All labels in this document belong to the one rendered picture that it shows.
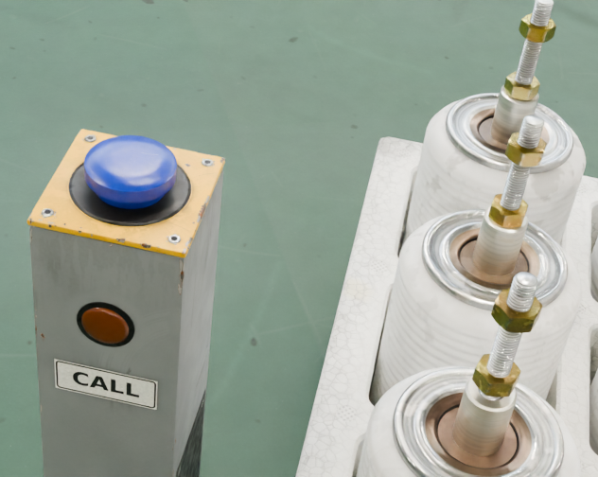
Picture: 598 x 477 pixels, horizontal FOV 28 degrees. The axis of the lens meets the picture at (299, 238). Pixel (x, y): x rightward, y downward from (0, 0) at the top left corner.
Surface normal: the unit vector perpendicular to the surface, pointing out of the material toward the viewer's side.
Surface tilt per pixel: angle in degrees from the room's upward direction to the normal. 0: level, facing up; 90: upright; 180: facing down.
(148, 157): 0
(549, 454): 4
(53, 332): 90
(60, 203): 0
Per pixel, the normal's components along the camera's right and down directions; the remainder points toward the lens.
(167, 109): 0.11, -0.75
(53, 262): -0.19, 0.63
